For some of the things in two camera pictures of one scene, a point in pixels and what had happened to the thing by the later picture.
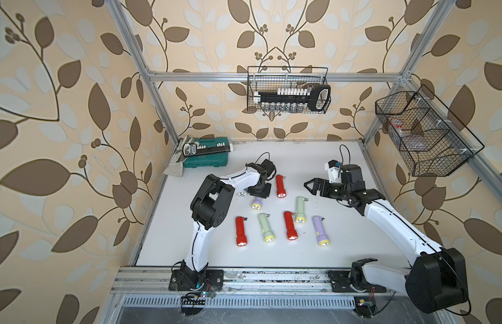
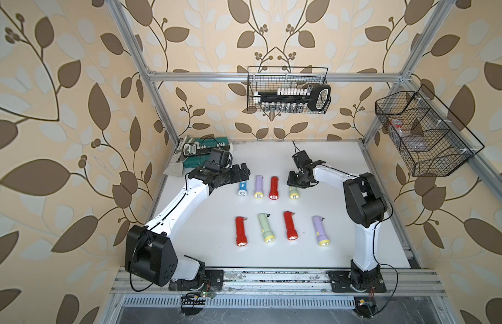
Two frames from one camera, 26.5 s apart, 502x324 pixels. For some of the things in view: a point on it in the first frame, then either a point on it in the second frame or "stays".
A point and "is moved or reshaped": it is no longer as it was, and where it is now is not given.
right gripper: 324,183 to 291,181
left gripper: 266,194 to 244,175
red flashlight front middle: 291,230 stays
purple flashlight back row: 257,203 is moved or reshaped
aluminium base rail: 150,287 stays
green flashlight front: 268,236 stays
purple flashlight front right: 323,240 stays
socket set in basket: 316,97 stays
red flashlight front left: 241,239 stays
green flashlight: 300,217 to 293,194
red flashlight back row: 280,186 is moved or reshaped
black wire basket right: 431,140 stays
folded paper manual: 175,167 stays
